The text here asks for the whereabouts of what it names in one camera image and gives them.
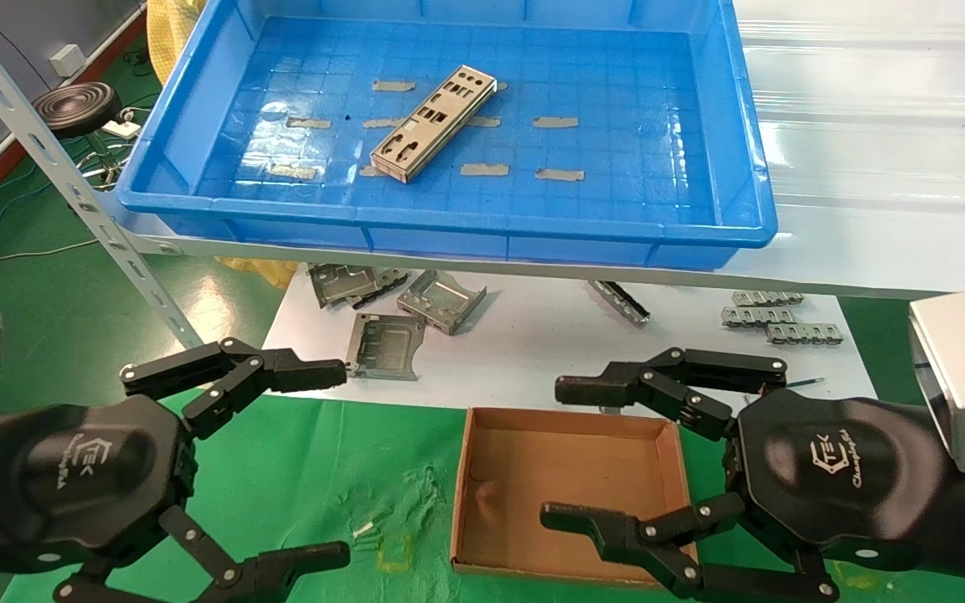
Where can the grey sheet metal bracket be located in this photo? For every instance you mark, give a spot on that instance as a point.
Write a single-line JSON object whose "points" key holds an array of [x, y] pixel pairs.
{"points": [[441, 300], [338, 283], [390, 276], [386, 345]]}

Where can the grey perforated steel upright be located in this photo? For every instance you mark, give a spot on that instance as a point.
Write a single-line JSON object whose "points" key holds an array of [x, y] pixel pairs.
{"points": [[59, 172]]}

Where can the white wall outlet box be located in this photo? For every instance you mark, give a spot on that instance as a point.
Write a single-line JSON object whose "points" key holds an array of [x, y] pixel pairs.
{"points": [[68, 59]]}

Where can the white paper sheet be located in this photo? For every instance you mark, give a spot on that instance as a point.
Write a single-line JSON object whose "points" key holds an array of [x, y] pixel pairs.
{"points": [[533, 352]]}

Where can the open cardboard box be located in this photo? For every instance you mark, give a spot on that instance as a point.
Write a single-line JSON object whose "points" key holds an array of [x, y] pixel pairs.
{"points": [[533, 477]]}

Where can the thin black pen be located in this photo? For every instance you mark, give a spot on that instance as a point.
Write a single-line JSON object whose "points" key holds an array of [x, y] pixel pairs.
{"points": [[813, 382]]}

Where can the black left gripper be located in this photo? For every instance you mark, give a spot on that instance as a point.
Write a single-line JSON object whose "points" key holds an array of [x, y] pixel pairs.
{"points": [[72, 477]]}

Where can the blue plastic tray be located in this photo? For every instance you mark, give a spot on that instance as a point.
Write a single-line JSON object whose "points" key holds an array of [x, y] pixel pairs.
{"points": [[616, 84]]}

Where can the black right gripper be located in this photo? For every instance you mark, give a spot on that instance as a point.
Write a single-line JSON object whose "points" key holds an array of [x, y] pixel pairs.
{"points": [[834, 469]]}

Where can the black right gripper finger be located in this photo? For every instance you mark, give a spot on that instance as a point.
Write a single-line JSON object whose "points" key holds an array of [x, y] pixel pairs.
{"points": [[583, 517], [591, 389]]}

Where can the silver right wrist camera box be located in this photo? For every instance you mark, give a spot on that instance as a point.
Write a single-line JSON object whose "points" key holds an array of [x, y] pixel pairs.
{"points": [[964, 377]]}

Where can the small white tape scrap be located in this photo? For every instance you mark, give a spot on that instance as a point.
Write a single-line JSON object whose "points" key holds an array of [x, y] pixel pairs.
{"points": [[363, 529]]}

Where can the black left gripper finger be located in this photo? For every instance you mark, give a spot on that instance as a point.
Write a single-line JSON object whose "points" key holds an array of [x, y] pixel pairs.
{"points": [[307, 374]]}

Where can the grey metal shelf rail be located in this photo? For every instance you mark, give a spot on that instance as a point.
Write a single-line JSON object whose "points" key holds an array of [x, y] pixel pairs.
{"points": [[868, 283]]}

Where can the white power strip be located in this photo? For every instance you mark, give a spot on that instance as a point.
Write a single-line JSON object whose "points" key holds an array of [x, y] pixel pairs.
{"points": [[122, 128]]}

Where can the black round stool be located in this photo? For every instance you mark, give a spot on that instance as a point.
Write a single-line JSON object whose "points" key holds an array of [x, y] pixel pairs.
{"points": [[76, 109]]}

